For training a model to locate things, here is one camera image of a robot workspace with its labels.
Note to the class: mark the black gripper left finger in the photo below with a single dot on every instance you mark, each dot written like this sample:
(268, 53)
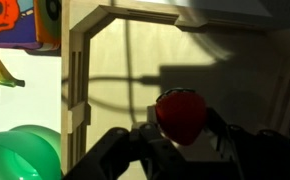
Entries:
(146, 137)

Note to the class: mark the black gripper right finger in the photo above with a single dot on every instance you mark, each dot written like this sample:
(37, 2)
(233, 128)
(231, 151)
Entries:
(223, 137)

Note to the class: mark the orange-red toy strawberry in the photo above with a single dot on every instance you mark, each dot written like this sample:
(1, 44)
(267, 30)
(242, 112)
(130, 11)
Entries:
(181, 114)

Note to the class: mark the wooden tray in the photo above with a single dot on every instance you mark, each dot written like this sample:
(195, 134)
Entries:
(119, 55)

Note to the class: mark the green plastic bowl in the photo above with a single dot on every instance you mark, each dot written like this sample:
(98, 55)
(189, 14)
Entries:
(30, 152)

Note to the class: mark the colourful bear fabric cube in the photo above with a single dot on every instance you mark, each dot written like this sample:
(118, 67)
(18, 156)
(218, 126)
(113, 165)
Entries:
(31, 25)

